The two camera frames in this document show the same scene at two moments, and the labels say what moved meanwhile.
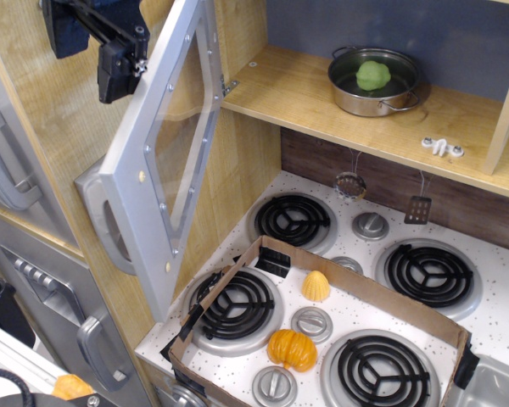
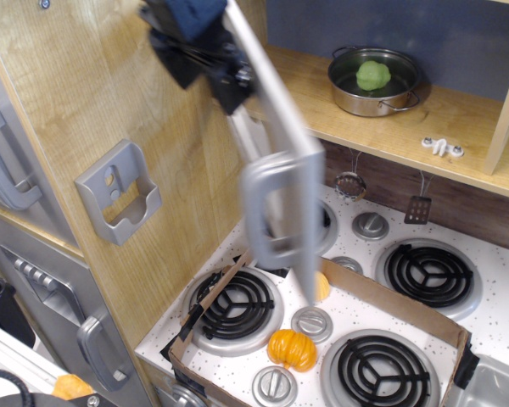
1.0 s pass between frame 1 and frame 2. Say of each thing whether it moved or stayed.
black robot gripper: moved
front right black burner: stayed
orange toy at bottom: stayed
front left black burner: stayed
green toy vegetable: stayed
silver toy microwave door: moved
